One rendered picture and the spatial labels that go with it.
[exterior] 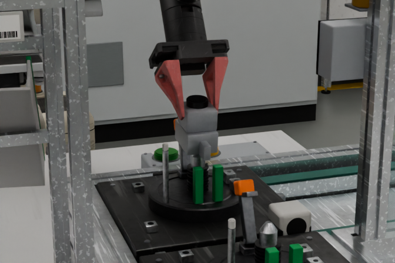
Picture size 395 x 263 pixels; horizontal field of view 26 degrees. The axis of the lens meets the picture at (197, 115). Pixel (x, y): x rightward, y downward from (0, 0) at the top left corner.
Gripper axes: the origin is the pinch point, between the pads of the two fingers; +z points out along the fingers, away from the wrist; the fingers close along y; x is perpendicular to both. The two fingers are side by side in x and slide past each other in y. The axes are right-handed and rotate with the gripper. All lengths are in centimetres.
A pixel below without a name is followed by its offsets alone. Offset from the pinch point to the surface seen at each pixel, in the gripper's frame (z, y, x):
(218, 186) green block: 10.3, 1.6, 1.5
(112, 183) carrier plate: 4.9, -9.8, 16.7
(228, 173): 7.4, 5.1, 6.6
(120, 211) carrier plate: 10.9, -10.7, 8.3
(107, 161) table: -9, -3, 55
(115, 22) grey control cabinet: -136, 51, 273
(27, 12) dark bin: -6.4, -23.6, -20.1
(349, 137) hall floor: -71, 169, 287
